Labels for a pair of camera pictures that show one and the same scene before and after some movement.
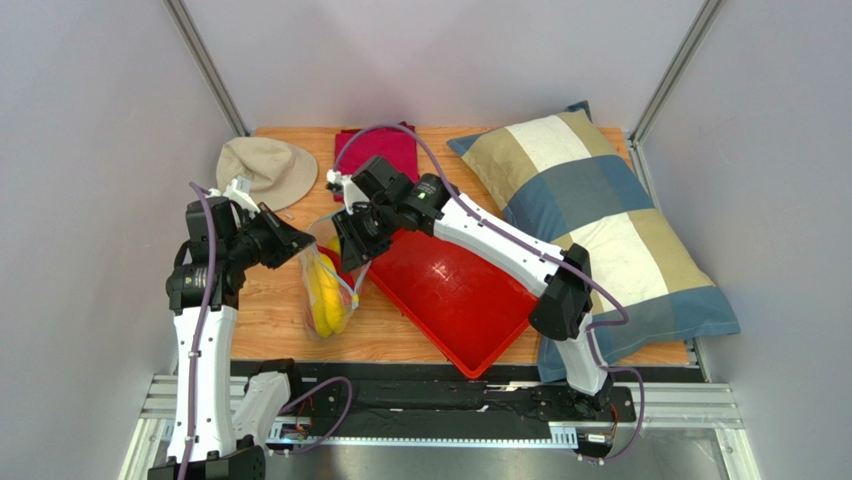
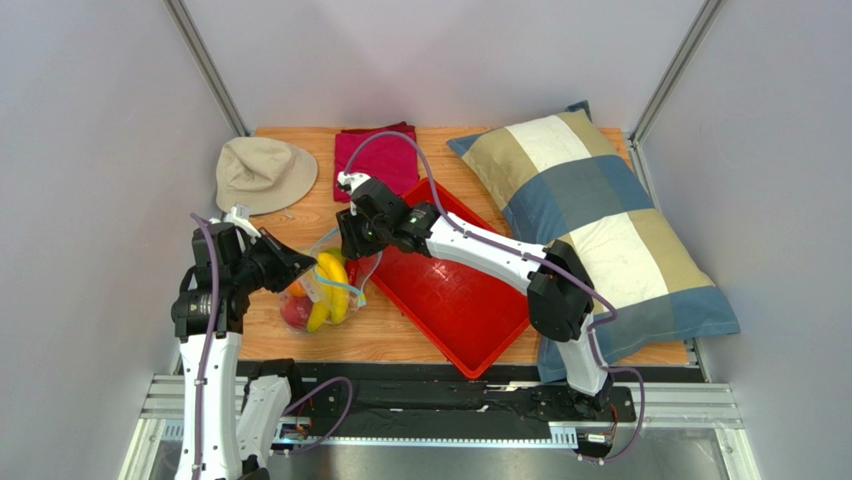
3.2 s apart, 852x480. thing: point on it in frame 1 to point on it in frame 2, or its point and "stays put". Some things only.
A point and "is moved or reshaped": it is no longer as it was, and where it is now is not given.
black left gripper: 288,240 to 291,264
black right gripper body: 359,226 stays put
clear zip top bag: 329,289 is moved or reshaped
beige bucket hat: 281,173 stays put
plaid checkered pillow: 562,174 stays put
